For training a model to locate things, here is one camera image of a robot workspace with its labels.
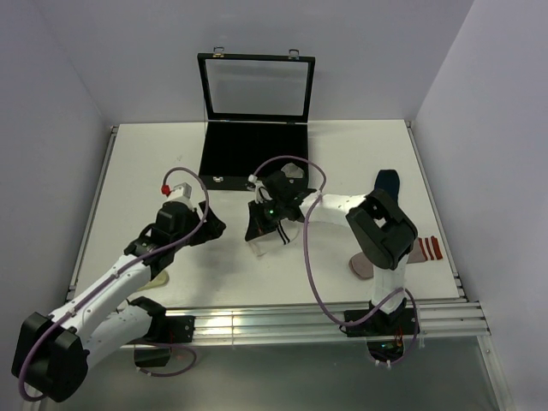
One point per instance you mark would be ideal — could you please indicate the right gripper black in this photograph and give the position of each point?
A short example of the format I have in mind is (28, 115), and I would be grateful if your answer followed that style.
(258, 225)

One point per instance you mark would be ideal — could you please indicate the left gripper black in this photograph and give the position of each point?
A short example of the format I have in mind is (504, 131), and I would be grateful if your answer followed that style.
(211, 229)

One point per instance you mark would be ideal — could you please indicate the white sock with dark stripes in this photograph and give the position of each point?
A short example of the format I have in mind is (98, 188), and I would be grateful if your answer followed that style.
(283, 235)

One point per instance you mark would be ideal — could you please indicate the grey sock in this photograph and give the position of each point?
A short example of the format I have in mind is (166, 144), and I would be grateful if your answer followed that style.
(292, 171)

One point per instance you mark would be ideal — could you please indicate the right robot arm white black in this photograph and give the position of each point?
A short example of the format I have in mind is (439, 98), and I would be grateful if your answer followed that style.
(383, 231)

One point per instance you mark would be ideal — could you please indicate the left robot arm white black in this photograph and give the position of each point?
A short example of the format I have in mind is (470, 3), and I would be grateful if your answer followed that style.
(54, 352)

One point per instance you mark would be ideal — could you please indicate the pale yellow sock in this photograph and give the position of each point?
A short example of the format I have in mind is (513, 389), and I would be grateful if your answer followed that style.
(159, 281)

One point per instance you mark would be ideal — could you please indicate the black display case with glass lid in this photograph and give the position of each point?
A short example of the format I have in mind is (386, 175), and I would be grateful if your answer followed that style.
(257, 109)

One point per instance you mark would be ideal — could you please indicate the navy blue sock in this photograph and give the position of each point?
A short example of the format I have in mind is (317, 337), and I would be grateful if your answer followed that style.
(389, 181)

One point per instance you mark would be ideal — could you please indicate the mauve sock with red stripes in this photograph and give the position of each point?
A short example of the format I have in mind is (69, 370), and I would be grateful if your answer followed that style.
(424, 249)

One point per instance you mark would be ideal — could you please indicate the aluminium rail frame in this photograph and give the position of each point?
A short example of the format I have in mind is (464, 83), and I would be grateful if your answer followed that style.
(240, 299)

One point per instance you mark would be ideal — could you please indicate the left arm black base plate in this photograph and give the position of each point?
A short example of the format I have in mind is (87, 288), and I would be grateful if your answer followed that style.
(178, 329)

